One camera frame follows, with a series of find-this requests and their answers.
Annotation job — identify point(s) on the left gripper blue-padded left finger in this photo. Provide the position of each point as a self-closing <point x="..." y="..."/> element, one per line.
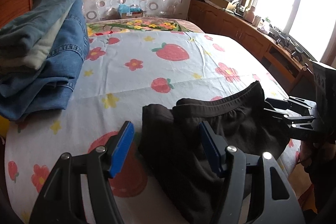
<point x="118" y="147"/>

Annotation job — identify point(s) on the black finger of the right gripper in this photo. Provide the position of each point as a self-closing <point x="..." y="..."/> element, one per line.
<point x="279" y="104"/>

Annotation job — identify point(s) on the pink bottle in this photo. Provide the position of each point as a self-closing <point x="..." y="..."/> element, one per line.
<point x="250" y="15"/>

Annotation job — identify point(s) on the cardboard box on cabinet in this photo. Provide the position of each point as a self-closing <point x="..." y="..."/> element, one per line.
<point x="224" y="4"/>

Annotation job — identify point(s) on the black shorts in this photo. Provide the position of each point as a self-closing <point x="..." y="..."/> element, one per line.
<point x="184" y="148"/>

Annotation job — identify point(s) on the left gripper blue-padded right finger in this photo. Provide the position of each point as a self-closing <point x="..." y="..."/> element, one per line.
<point x="215" y="149"/>

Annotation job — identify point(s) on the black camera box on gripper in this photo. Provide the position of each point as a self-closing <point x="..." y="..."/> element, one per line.
<point x="324" y="79"/>

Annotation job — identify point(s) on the person's right hand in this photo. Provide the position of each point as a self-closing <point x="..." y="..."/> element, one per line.
<point x="308" y="154"/>

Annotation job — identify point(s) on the right forearm in dark sleeve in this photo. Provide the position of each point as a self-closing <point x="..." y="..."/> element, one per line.
<point x="322" y="174"/>

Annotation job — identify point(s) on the folded light blue jeans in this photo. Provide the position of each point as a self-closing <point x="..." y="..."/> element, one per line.
<point x="27" y="40"/>

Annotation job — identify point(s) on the long wooden cabinet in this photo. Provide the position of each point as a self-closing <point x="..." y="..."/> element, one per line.
<point x="296" y="79"/>

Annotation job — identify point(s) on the folded dark blue jeans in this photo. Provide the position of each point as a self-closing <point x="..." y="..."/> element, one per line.
<point x="51" y="87"/>

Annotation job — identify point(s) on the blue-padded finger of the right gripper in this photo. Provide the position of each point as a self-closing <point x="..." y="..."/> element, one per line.
<point x="276" y="115"/>

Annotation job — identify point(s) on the box with blue cloth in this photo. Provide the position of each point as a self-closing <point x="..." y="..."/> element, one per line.
<point x="127" y="12"/>

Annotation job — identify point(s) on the white floral strawberry bedsheet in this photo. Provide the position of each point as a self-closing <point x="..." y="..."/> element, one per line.
<point x="122" y="73"/>

